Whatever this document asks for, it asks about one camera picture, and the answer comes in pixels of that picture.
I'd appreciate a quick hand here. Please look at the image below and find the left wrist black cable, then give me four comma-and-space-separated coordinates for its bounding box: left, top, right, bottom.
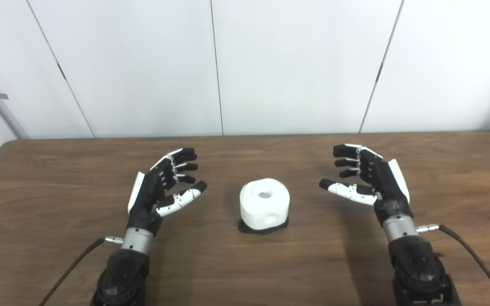
39, 237, 124, 306

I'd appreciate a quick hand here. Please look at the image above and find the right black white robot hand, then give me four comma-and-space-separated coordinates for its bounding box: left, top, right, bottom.
319, 144, 413, 225

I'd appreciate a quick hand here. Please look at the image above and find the round white plastic piece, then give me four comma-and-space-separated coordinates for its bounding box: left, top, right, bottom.
239, 178, 291, 231

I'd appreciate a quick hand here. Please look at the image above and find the black flanged holder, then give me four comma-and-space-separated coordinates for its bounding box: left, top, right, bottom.
238, 217, 290, 235

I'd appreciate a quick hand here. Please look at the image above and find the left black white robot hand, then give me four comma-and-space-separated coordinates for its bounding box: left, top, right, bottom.
127, 147, 208, 236

